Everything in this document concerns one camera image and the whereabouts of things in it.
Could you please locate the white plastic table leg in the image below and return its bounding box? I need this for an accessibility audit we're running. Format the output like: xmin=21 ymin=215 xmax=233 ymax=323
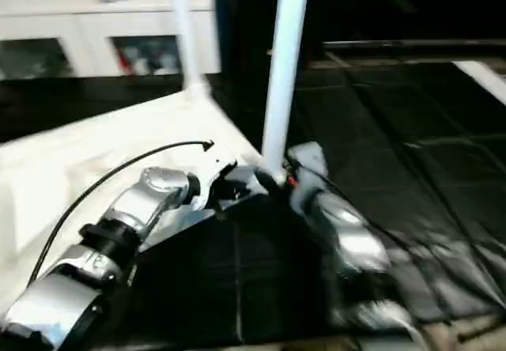
xmin=259 ymin=0 xmax=313 ymax=187
xmin=165 ymin=0 xmax=213 ymax=100

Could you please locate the white plastic table top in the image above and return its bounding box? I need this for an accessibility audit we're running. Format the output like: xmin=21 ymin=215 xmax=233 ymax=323
xmin=0 ymin=84 xmax=288 ymax=316

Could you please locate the black mat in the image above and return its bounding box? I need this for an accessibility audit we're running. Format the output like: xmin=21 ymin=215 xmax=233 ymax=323
xmin=0 ymin=60 xmax=506 ymax=346

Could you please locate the red and white bottle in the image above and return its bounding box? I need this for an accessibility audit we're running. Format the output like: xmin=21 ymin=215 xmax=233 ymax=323
xmin=118 ymin=47 xmax=133 ymax=72

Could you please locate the long black bar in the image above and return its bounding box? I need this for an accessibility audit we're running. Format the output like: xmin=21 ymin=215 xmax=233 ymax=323
xmin=322 ymin=39 xmax=506 ymax=51

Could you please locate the white flat board strip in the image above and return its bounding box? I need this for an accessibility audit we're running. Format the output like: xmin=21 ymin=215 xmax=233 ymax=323
xmin=454 ymin=61 xmax=506 ymax=104

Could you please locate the white cabinet with glass doors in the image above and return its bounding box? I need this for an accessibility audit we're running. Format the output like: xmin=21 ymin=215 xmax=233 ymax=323
xmin=0 ymin=0 xmax=222 ymax=80

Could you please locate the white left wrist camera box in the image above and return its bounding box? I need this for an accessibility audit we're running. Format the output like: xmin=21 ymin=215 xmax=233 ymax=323
xmin=193 ymin=145 xmax=239 ymax=214

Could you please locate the black left wrist camera cable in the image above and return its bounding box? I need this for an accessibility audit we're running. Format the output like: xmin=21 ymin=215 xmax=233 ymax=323
xmin=29 ymin=139 xmax=215 ymax=289

